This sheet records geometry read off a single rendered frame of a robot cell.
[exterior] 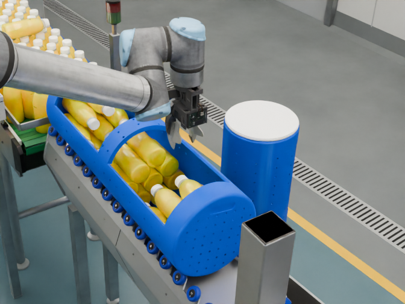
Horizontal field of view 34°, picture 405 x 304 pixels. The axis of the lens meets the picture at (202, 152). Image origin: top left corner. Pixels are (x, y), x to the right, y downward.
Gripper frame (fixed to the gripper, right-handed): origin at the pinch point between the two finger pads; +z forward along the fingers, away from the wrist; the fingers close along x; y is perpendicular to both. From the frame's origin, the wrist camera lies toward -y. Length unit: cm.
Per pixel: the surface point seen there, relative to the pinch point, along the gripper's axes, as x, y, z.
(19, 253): -22, -109, 118
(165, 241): -15.3, 16.5, 18.5
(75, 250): -10, -65, 87
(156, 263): -12.4, 6.3, 36.5
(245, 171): 42, -22, 40
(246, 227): -37, 76, -40
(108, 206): -12.4, -25.3, 36.1
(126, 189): -14.9, -6.7, 16.0
